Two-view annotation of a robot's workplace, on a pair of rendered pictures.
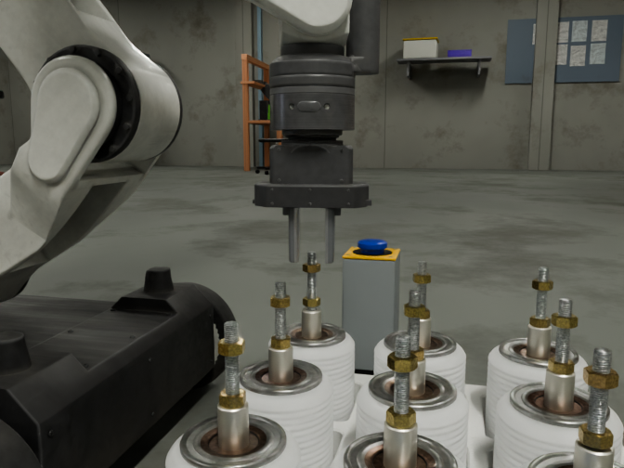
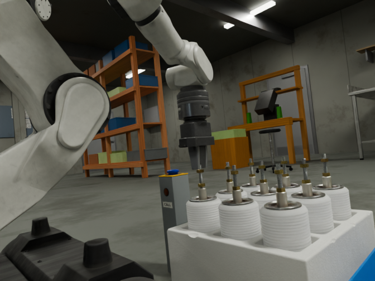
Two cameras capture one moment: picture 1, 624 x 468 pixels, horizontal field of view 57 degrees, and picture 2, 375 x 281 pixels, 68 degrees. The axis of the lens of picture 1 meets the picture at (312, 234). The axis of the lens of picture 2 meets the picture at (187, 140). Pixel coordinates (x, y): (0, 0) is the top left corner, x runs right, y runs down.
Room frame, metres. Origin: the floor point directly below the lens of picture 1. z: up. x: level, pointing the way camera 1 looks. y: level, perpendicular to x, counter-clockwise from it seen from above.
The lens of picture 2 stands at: (0.20, 0.65, 0.39)
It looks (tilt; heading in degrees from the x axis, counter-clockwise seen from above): 2 degrees up; 304
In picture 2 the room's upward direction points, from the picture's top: 6 degrees counter-clockwise
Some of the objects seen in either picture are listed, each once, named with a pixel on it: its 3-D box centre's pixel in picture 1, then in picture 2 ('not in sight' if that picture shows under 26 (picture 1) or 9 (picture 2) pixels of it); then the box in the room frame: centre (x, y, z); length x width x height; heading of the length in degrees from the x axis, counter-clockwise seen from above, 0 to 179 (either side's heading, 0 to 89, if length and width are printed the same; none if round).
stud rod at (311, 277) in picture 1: (311, 285); (201, 178); (0.61, 0.00, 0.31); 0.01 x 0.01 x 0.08
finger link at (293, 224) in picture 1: (291, 232); (193, 158); (0.62, 0.02, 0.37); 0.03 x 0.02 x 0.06; 176
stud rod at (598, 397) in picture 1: (597, 409); (325, 168); (0.33, -0.17, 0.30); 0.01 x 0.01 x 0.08
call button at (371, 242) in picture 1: (372, 248); (173, 172); (0.77, -0.08, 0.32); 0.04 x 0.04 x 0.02
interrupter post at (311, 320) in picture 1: (311, 323); (202, 194); (0.61, 0.00, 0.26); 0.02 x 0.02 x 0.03
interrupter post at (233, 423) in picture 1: (233, 424); (282, 199); (0.38, 0.06, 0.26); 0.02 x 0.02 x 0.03
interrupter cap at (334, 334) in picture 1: (311, 334); (202, 199); (0.61, 0.00, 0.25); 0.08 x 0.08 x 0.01
